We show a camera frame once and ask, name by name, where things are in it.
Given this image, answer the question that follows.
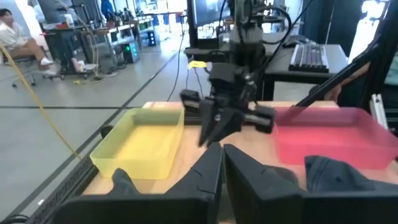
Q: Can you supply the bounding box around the black computer mouse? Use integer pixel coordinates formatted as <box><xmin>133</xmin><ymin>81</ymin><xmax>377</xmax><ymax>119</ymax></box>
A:
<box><xmin>281</xmin><ymin>39</ymin><xmax>299</xmax><ymax>49</ymax></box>

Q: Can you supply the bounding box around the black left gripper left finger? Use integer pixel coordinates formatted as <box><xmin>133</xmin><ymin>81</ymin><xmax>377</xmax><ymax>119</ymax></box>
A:
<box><xmin>164</xmin><ymin>142</ymin><xmax>224</xmax><ymax>224</ymax></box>

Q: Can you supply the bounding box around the silver aluminium profile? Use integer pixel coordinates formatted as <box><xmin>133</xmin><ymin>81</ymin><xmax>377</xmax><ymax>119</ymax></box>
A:
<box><xmin>369</xmin><ymin>93</ymin><xmax>389</xmax><ymax>130</ymax></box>

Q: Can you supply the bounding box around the computer keyboard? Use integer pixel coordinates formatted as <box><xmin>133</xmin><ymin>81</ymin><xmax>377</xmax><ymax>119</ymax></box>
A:
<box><xmin>288</xmin><ymin>43</ymin><xmax>330</xmax><ymax>74</ymax></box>

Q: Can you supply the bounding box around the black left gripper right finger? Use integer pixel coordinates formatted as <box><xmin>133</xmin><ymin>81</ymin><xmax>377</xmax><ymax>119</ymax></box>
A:
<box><xmin>223</xmin><ymin>143</ymin><xmax>307</xmax><ymax>224</ymax></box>

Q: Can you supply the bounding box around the black aluminium table frame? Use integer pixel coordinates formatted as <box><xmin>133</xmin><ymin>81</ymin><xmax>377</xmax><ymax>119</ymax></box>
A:
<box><xmin>292</xmin><ymin>0</ymin><xmax>398</xmax><ymax>131</ymax></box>

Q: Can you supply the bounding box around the yellow cable tag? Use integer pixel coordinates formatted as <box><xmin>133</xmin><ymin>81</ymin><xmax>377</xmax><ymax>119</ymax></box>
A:
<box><xmin>187</xmin><ymin>60</ymin><xmax>208</xmax><ymax>70</ymax></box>

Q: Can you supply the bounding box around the blue denim baseball cap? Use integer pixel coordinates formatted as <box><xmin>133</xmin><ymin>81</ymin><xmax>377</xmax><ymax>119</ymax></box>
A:
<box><xmin>304</xmin><ymin>154</ymin><xmax>398</xmax><ymax>193</ymax></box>

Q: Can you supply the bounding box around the red plastic bin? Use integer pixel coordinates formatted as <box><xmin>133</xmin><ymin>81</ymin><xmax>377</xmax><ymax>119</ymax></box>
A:
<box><xmin>272</xmin><ymin>106</ymin><xmax>398</xmax><ymax>170</ymax></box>

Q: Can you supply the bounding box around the office chair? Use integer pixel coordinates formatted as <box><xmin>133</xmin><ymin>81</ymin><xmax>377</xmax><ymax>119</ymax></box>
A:
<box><xmin>2</xmin><ymin>54</ymin><xmax>38</xmax><ymax>88</ymax></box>

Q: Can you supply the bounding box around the computer tower with green lights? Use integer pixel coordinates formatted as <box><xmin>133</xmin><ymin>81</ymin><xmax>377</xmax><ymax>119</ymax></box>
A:
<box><xmin>122</xmin><ymin>41</ymin><xmax>141</xmax><ymax>65</ymax></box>

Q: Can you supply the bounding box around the person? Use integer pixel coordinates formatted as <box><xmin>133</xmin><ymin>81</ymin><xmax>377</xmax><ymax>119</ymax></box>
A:
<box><xmin>0</xmin><ymin>8</ymin><xmax>58</xmax><ymax>77</ymax></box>

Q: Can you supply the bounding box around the yellow hanging cable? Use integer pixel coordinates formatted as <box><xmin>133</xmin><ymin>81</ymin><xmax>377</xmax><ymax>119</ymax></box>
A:
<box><xmin>0</xmin><ymin>43</ymin><xmax>83</xmax><ymax>160</ymax></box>

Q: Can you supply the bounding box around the grey office desk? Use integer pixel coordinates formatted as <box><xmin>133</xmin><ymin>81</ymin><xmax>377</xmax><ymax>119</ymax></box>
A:
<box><xmin>184</xmin><ymin>30</ymin><xmax>349</xmax><ymax>102</ymax></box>

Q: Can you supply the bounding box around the yellow plastic bin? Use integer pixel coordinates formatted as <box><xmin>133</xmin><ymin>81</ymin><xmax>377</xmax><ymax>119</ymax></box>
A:
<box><xmin>89</xmin><ymin>107</ymin><xmax>186</xmax><ymax>180</ymax></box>

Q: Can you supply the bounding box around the black equipment cart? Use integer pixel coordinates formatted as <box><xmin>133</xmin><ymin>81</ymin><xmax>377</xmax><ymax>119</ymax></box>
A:
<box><xmin>43</xmin><ymin>21</ymin><xmax>97</xmax><ymax>80</ymax></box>

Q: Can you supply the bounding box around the dark grey fabric cover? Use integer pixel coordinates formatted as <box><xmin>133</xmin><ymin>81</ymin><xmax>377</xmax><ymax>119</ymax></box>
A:
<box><xmin>323</xmin><ymin>51</ymin><xmax>398</xmax><ymax>102</ymax></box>

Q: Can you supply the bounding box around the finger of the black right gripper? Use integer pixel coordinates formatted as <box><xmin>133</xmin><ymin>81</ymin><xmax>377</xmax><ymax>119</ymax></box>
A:
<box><xmin>206</xmin><ymin>107</ymin><xmax>246</xmax><ymax>147</ymax></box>
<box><xmin>198</xmin><ymin>98</ymin><xmax>220</xmax><ymax>147</ymax></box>

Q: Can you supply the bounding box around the black computer monitor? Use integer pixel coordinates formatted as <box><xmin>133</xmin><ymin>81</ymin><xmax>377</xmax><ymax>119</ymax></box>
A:
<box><xmin>189</xmin><ymin>0</ymin><xmax>233</xmax><ymax>29</ymax></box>

